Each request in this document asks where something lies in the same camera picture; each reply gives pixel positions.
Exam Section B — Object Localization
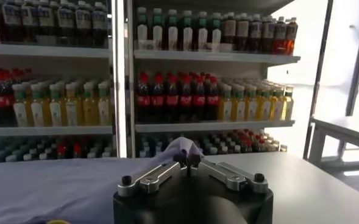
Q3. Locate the dark drink bottle white label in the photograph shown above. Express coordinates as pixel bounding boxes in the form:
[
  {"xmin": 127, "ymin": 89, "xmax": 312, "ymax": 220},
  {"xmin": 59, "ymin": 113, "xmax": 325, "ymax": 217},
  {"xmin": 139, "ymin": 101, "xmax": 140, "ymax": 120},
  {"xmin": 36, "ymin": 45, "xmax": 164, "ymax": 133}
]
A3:
[
  {"xmin": 37, "ymin": 0, "xmax": 57, "ymax": 43},
  {"xmin": 74, "ymin": 0, "xmax": 92, "ymax": 46},
  {"xmin": 1, "ymin": 0, "xmax": 21, "ymax": 43},
  {"xmin": 20, "ymin": 0, "xmax": 39, "ymax": 43},
  {"xmin": 56, "ymin": 0, "xmax": 76, "ymax": 45},
  {"xmin": 91, "ymin": 1, "xmax": 108, "ymax": 48}
]

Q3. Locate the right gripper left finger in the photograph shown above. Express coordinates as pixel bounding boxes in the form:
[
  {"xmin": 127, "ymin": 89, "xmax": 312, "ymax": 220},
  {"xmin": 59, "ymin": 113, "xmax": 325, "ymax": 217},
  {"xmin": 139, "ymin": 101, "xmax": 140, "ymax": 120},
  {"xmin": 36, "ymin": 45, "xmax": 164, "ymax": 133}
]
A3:
[{"xmin": 116, "ymin": 153, "xmax": 190, "ymax": 198}]

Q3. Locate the yellow juice bottle green cap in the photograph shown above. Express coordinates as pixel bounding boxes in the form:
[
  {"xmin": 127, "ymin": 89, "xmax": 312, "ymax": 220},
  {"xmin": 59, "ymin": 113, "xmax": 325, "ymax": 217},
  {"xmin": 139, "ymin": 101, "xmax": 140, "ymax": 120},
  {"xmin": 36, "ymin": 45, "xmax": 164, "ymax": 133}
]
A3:
[
  {"xmin": 97, "ymin": 81, "xmax": 113, "ymax": 126},
  {"xmin": 12, "ymin": 84, "xmax": 30, "ymax": 127},
  {"xmin": 30, "ymin": 83, "xmax": 48, "ymax": 127},
  {"xmin": 232, "ymin": 85, "xmax": 246, "ymax": 121},
  {"xmin": 257, "ymin": 86, "xmax": 272, "ymax": 121},
  {"xmin": 245, "ymin": 85, "xmax": 259, "ymax": 121},
  {"xmin": 48, "ymin": 83, "xmax": 65, "ymax": 127},
  {"xmin": 282, "ymin": 85, "xmax": 295, "ymax": 121},
  {"xmin": 218, "ymin": 84, "xmax": 233, "ymax": 121},
  {"xmin": 269, "ymin": 86, "xmax": 284, "ymax": 121},
  {"xmin": 65, "ymin": 82, "xmax": 81, "ymax": 127},
  {"xmin": 82, "ymin": 82, "xmax": 98, "ymax": 126}
]

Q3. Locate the dark drink bottle beige label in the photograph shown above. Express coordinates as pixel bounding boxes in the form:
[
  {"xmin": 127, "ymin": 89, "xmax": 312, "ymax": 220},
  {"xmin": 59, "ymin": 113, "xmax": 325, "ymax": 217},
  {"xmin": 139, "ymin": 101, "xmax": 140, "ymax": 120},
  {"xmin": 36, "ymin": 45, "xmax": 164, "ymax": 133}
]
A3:
[
  {"xmin": 235, "ymin": 12, "xmax": 249, "ymax": 52},
  {"xmin": 221, "ymin": 12, "xmax": 236, "ymax": 52},
  {"xmin": 260, "ymin": 15, "xmax": 274, "ymax": 54},
  {"xmin": 248, "ymin": 13, "xmax": 262, "ymax": 53}
]

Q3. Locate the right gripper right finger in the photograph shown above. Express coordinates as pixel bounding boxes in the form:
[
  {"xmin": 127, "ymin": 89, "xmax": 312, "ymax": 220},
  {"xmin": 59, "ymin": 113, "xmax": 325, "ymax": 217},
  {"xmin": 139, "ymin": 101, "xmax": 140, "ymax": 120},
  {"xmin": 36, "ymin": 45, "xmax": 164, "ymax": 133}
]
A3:
[{"xmin": 190, "ymin": 154, "xmax": 269, "ymax": 194}]

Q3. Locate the green cap tea bottle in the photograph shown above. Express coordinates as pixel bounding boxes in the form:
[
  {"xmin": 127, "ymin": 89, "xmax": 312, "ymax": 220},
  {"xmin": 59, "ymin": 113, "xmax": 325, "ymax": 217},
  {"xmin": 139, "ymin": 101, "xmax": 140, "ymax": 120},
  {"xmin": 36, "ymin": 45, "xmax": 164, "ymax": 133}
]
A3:
[
  {"xmin": 211, "ymin": 12, "xmax": 222, "ymax": 52},
  {"xmin": 181, "ymin": 10, "xmax": 194, "ymax": 52},
  {"xmin": 166, "ymin": 9, "xmax": 179, "ymax": 51},
  {"xmin": 136, "ymin": 7, "xmax": 149, "ymax": 51},
  {"xmin": 151, "ymin": 8, "xmax": 164, "ymax": 51},
  {"xmin": 196, "ymin": 11, "xmax": 209, "ymax": 52}
]

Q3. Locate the purple t-shirt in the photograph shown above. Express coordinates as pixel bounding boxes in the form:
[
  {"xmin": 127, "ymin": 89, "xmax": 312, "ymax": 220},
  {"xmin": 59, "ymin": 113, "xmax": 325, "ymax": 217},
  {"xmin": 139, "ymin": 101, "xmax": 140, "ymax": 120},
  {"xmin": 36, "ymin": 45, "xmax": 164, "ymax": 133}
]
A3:
[{"xmin": 0, "ymin": 136, "xmax": 204, "ymax": 224}]

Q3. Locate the dark metal frame pole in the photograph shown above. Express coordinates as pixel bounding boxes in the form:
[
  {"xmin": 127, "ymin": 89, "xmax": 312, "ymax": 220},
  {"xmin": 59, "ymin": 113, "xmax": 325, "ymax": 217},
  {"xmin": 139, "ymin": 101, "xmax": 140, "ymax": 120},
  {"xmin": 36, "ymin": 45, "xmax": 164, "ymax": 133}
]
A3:
[{"xmin": 303, "ymin": 0, "xmax": 335, "ymax": 159}]

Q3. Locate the orange red drink bottle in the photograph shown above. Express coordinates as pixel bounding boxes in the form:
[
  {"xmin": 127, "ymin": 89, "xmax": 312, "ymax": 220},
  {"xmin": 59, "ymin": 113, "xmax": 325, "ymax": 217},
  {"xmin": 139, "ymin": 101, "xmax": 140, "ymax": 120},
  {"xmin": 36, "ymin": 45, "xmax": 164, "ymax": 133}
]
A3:
[{"xmin": 285, "ymin": 17, "xmax": 299, "ymax": 55}]

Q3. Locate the red drink bottle white label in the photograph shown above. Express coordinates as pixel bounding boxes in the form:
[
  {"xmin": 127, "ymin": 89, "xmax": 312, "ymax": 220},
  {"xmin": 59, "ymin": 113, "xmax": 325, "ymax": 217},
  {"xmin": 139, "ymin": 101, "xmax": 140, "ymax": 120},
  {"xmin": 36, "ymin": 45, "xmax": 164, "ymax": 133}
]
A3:
[{"xmin": 272, "ymin": 16, "xmax": 286, "ymax": 55}]

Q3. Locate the grey metal frame table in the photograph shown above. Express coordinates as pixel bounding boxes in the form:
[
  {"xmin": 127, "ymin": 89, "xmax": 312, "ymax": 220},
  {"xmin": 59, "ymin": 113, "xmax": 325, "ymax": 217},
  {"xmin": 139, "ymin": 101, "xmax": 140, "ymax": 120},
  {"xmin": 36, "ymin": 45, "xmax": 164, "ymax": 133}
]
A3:
[{"xmin": 307, "ymin": 116, "xmax": 359, "ymax": 171}]

